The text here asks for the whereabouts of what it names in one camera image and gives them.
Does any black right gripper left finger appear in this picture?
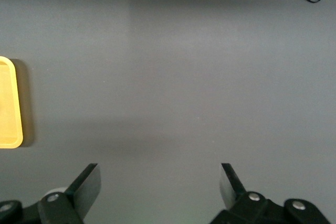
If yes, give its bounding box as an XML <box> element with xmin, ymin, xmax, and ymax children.
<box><xmin>0</xmin><ymin>163</ymin><xmax>102</xmax><ymax>224</ymax></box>

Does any yellow plastic tray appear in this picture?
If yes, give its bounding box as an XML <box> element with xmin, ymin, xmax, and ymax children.
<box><xmin>0</xmin><ymin>56</ymin><xmax>24</xmax><ymax>150</ymax></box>

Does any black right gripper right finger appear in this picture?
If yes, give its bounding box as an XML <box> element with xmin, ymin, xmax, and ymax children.
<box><xmin>211</xmin><ymin>163</ymin><xmax>331</xmax><ymax>224</ymax></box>

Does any dark grey table mat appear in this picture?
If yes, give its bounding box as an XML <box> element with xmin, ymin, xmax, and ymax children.
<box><xmin>0</xmin><ymin>0</ymin><xmax>336</xmax><ymax>224</ymax></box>

